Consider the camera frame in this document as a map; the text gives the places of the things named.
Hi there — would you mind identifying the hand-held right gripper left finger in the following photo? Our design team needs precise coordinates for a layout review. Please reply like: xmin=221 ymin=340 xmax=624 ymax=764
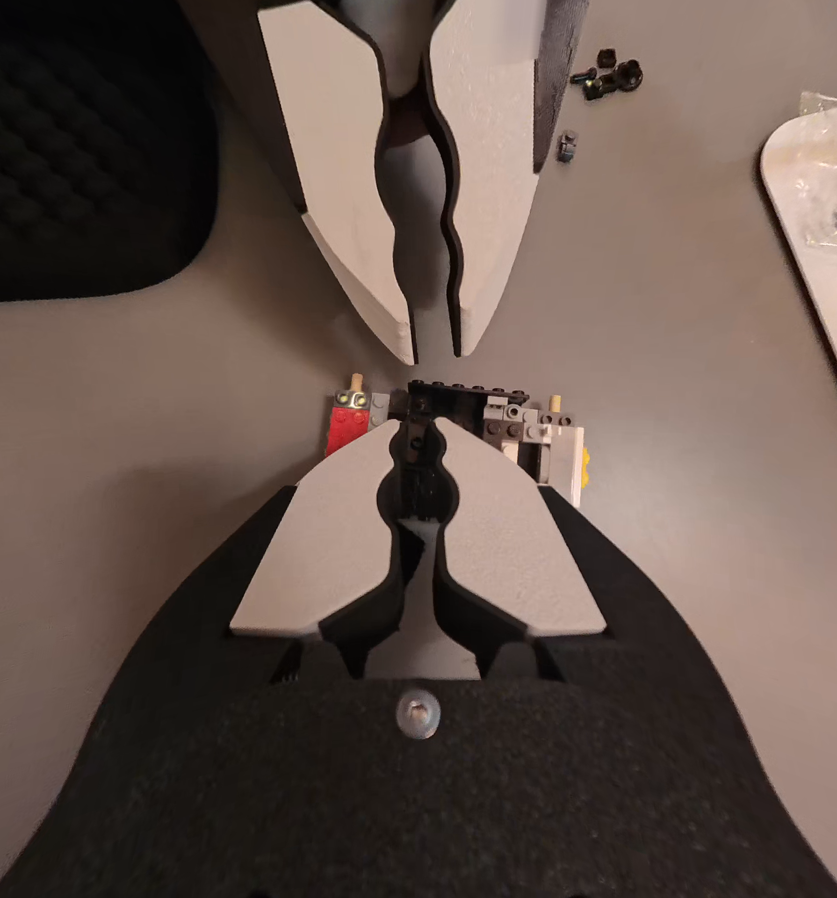
xmin=228 ymin=418 xmax=409 ymax=680

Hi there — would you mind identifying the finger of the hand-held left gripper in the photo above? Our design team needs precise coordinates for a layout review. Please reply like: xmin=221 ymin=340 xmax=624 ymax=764
xmin=422 ymin=0 xmax=547 ymax=360
xmin=257 ymin=0 xmax=421 ymax=367

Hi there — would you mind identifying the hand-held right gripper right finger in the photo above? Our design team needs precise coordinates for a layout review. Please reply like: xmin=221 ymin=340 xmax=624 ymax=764
xmin=433 ymin=417 xmax=609 ymax=680

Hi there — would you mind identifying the toy brick car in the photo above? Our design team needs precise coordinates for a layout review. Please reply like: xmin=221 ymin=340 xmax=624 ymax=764
xmin=326 ymin=374 xmax=593 ymax=509

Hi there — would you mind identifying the grey desk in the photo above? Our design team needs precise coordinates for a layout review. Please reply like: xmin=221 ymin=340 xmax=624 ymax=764
xmin=0 ymin=0 xmax=837 ymax=898

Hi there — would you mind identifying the black round connector piece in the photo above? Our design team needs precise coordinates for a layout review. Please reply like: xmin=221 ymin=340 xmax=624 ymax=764
xmin=569 ymin=59 xmax=645 ymax=101

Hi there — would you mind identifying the black quilted pad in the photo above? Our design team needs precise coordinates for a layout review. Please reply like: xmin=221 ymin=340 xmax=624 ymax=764
xmin=0 ymin=0 xmax=219 ymax=304

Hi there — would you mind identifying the white rounded tray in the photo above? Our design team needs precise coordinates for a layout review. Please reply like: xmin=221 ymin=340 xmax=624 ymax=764
xmin=761 ymin=98 xmax=837 ymax=450

